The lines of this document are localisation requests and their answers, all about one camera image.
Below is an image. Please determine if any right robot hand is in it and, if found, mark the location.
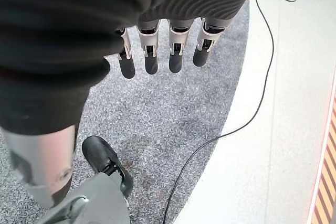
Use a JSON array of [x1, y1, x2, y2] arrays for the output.
[[0, 0, 267, 208]]

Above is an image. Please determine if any grey speckled carpet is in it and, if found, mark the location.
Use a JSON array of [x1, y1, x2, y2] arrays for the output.
[[0, 0, 250, 224]]

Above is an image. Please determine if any black robot foot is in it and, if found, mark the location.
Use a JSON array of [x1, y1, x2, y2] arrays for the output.
[[81, 135, 134, 198]]

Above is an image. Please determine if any orange striped panel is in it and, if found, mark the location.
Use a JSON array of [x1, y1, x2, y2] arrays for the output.
[[306, 68, 336, 224]]

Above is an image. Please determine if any thin black cable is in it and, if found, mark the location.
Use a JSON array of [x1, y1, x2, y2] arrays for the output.
[[162, 0, 298, 224]]

